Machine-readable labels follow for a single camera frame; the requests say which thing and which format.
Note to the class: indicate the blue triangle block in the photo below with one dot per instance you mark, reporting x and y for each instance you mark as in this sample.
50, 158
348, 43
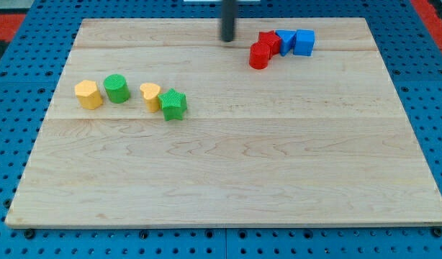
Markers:
288, 38

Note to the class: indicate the blue cube block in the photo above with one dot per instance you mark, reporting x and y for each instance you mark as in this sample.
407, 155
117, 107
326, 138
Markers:
304, 42

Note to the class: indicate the red star block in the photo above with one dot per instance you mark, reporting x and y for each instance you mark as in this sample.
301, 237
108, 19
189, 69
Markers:
272, 40

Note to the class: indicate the green star block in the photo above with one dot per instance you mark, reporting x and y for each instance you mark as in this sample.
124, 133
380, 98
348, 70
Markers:
173, 104

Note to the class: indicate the yellow heart block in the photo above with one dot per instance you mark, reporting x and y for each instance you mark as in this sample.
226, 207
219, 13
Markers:
150, 92

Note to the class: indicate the green cylinder block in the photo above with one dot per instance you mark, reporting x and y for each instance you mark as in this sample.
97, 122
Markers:
116, 88

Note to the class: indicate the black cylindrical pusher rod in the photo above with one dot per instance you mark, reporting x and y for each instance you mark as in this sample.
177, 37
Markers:
227, 18

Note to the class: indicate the wooden board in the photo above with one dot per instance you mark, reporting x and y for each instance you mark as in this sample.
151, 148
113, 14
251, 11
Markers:
308, 141

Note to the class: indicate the yellow hexagon block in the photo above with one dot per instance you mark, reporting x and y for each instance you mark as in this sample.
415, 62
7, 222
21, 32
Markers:
88, 94

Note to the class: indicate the red cylinder block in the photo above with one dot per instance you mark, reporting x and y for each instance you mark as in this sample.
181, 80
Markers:
259, 55

